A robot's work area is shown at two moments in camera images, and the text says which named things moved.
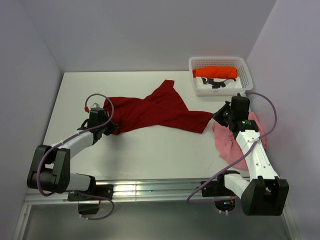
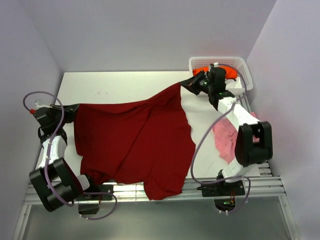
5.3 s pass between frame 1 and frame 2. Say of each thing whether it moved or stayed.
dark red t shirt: moved
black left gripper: moved
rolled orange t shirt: stayed
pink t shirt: stayed
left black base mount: stayed
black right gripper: moved
